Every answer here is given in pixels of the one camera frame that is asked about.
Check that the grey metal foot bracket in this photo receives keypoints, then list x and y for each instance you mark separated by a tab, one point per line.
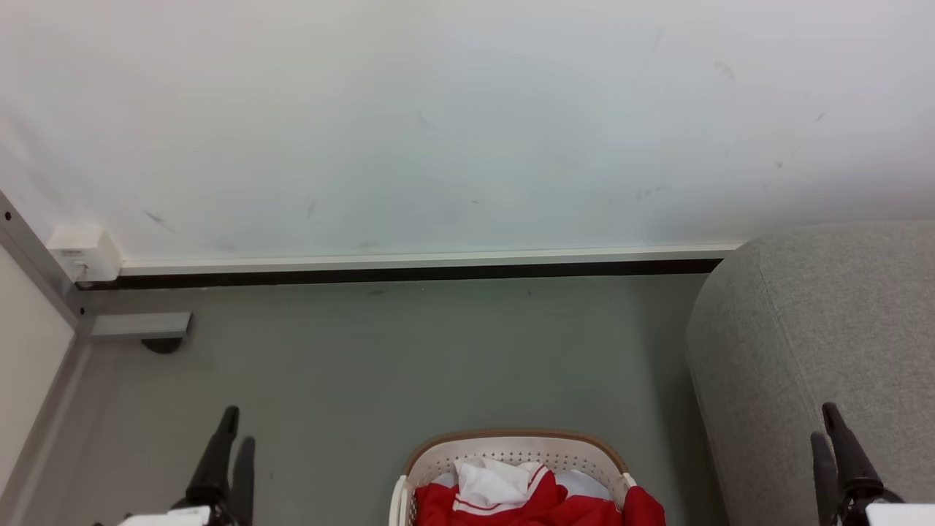
139	325

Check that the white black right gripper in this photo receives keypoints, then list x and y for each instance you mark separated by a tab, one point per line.
895	514

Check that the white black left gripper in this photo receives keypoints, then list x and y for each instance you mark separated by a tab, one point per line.
175	516

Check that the grey fabric sofa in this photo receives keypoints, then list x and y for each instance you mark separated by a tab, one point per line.
840	329

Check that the white wall trim strip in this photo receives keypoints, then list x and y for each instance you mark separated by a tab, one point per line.
438	259

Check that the white plastic wall box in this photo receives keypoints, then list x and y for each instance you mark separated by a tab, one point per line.
84	248

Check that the grey metal partition frame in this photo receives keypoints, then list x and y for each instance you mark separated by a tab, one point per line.
29	256

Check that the cream laundry basket brown rim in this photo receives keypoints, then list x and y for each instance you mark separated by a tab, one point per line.
511	447

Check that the black round foot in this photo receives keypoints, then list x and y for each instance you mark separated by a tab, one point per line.
162	345

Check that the white garment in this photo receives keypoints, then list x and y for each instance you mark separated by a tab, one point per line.
584	483

